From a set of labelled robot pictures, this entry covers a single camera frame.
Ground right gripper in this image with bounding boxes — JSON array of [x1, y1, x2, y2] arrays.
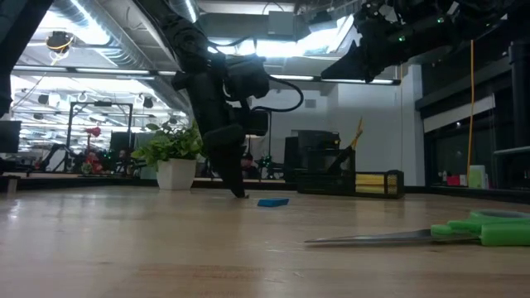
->
[[320, 7, 416, 84]]

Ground black pillar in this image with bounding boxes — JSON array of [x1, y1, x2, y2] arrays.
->
[[509, 39, 530, 150]]

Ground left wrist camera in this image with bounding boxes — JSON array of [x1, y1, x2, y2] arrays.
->
[[243, 108, 271, 138]]

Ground ceiling light bar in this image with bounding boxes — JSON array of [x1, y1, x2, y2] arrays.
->
[[12, 65, 402, 87]]

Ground ceiling cable reel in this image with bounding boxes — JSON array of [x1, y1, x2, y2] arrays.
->
[[45, 30, 76, 54]]

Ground green-handled scissors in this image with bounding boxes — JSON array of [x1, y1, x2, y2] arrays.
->
[[303, 208, 530, 248]]

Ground green plant in white pot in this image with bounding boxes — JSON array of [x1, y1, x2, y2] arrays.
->
[[131, 119, 206, 192]]

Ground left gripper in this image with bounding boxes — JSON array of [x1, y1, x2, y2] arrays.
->
[[200, 108, 250, 199]]

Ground person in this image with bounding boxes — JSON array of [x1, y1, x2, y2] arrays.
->
[[241, 153, 261, 180]]

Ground black gantry frame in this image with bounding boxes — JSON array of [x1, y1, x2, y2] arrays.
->
[[67, 100, 135, 175]]

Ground blue eraser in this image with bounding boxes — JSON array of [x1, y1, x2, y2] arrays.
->
[[257, 197, 291, 209]]

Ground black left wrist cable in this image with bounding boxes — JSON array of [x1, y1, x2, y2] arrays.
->
[[247, 75, 306, 114]]

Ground pale green box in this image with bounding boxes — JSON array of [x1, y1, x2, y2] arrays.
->
[[467, 164, 487, 190]]

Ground grey rail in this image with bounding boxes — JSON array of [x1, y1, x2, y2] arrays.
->
[[492, 145, 530, 158]]

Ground black background cabinet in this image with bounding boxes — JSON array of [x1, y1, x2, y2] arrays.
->
[[282, 129, 342, 184]]

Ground black background monitor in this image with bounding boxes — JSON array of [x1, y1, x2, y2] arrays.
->
[[0, 120, 22, 155]]

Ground black mesh desk organizer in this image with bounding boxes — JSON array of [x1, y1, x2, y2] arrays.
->
[[295, 147, 406, 200]]

